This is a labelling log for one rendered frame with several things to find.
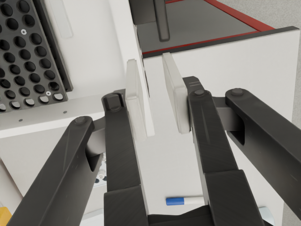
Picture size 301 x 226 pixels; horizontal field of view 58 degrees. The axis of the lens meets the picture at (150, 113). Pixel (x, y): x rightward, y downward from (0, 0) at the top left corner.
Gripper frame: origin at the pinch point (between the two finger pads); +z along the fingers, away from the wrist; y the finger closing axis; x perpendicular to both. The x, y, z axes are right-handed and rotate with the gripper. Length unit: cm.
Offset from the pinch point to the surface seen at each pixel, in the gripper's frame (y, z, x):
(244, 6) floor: 44, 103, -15
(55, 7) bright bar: -10.0, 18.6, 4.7
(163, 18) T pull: 2.2, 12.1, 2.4
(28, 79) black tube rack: -14.1, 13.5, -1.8
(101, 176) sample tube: -12.6, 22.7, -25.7
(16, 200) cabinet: -34, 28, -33
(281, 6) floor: 60, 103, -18
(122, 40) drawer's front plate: -2.3, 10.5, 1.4
